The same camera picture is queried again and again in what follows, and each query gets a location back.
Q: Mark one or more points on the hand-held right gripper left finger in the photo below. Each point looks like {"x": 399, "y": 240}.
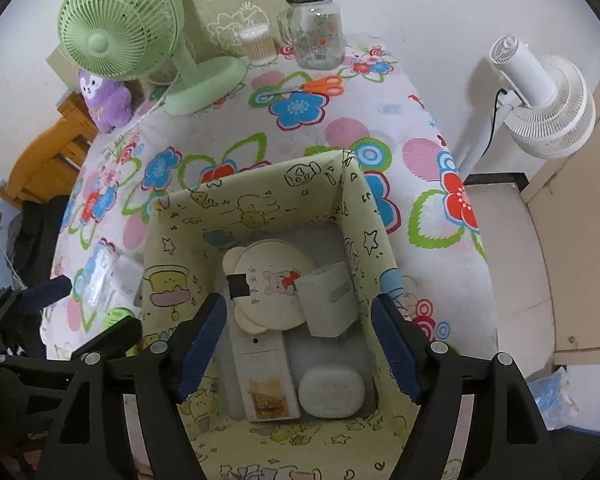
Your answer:
{"x": 200, "y": 345}

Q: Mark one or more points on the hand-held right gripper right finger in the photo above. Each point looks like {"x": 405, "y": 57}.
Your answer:
{"x": 395, "y": 345}

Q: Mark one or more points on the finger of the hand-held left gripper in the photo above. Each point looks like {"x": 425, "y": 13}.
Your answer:
{"x": 112, "y": 335}
{"x": 47, "y": 291}

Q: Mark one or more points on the small white square adapter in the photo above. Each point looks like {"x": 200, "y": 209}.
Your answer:
{"x": 128, "y": 285}

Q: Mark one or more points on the clear plastic packet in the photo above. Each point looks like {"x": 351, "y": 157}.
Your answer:
{"x": 100, "y": 280}

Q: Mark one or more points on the long white box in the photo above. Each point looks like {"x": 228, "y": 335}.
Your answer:
{"x": 260, "y": 365}

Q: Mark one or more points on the white oval case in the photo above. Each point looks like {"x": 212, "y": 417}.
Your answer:
{"x": 330, "y": 390}

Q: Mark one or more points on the white charger plug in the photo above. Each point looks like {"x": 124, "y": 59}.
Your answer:
{"x": 327, "y": 300}

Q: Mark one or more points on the round beige bear mirror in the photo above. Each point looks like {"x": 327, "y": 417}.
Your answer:
{"x": 270, "y": 270}

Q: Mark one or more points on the cartoon-print fabric storage box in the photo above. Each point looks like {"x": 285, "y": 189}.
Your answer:
{"x": 260, "y": 200}

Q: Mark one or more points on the black clothing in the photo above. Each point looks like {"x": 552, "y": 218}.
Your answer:
{"x": 35, "y": 235}

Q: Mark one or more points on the wooden bed headboard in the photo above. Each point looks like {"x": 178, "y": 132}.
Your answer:
{"x": 45, "y": 155}

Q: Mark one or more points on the blue plastic bag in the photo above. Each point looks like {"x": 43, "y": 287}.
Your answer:
{"x": 550, "y": 395}

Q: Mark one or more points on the purple plush toy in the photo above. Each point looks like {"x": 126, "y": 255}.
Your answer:
{"x": 107, "y": 105}

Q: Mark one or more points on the floral tablecloth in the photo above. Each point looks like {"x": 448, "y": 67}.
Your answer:
{"x": 400, "y": 110}

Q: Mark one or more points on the green desk fan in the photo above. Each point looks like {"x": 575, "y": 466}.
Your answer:
{"x": 105, "y": 42}

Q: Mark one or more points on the orange scissors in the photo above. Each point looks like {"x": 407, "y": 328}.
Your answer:
{"x": 325, "y": 85}

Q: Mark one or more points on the white standing fan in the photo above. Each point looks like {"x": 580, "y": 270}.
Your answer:
{"x": 530, "y": 75}

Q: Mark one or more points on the cotton swab jar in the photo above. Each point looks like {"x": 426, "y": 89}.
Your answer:
{"x": 257, "y": 47}

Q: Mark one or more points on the glass mug jar green lid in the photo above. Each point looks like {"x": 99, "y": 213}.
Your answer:
{"x": 320, "y": 35}

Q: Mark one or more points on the pale green cartoon-print board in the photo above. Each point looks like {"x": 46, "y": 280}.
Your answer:
{"x": 220, "y": 0}

